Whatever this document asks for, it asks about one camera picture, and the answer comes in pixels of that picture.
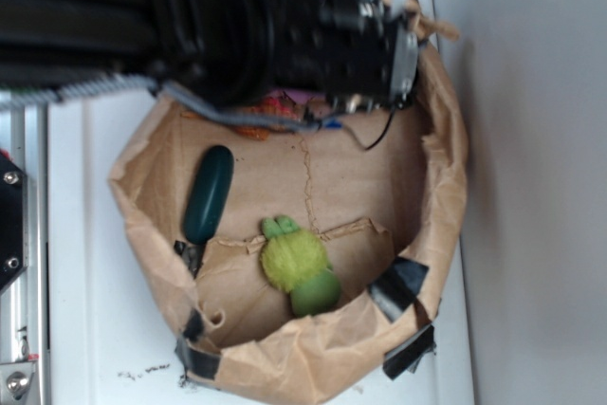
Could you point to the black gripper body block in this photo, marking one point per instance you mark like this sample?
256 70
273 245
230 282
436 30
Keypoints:
343 48

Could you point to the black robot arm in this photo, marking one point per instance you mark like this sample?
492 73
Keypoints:
225 52

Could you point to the orange spiral seashell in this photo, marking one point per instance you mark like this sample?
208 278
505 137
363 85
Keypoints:
267 106

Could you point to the dark green oblong capsule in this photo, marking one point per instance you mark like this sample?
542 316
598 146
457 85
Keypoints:
208 196

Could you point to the green fuzzy plush toy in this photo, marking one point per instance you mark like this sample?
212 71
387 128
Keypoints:
295 261

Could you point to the brown paper bag tray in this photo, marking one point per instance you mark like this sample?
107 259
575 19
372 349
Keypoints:
385 194

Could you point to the black metal bracket plate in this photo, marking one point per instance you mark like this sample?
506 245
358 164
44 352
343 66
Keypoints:
14 257

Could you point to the aluminium frame rail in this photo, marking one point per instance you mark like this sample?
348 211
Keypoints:
24 330

